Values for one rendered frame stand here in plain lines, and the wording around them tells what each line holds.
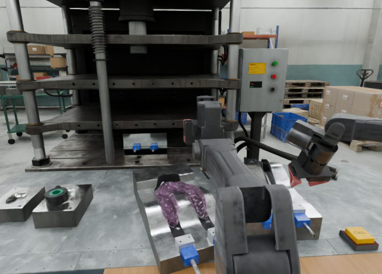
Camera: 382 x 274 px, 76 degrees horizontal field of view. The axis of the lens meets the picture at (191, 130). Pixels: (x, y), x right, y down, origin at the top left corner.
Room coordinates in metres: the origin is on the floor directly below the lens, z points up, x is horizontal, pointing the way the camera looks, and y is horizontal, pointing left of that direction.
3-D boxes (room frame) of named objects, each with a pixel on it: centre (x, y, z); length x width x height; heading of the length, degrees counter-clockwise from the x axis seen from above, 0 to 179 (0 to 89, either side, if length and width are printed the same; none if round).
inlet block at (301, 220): (0.68, -0.36, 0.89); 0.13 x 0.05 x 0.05; 5
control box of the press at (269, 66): (1.66, -0.46, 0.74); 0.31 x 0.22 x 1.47; 94
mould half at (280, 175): (0.95, -0.29, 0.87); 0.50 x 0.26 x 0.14; 4
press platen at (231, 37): (1.78, 0.35, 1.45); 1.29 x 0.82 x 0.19; 94
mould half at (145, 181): (0.83, 0.06, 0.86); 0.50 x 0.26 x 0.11; 21
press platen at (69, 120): (1.79, 0.35, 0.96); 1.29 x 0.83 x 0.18; 94
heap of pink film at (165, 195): (0.83, 0.05, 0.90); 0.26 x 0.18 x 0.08; 21
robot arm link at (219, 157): (0.37, -0.07, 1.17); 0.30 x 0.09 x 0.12; 6
